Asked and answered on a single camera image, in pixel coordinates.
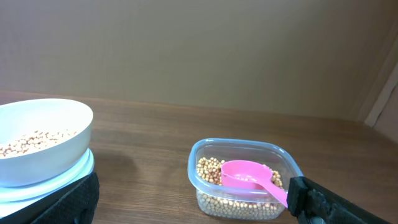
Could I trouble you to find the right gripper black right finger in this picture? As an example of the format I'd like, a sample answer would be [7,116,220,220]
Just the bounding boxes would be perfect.
[287,177,388,224]

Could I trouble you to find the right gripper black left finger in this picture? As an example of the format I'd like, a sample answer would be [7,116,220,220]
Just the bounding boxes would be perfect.
[1,172,100,224]

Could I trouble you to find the pink plastic measuring scoop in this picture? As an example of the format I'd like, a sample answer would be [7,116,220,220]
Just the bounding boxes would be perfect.
[221,160,288,208]

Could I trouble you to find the white digital kitchen scale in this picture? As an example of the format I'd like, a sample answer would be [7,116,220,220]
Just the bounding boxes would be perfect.
[1,148,95,218]

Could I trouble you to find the white bowl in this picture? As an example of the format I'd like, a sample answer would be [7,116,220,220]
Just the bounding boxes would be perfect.
[1,98,93,187]

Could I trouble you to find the soybeans in white bowl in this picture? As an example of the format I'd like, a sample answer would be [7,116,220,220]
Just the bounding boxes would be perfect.
[1,129,77,159]

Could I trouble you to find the clear container of soybeans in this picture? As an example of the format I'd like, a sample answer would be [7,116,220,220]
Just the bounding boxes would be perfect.
[187,138,303,220]

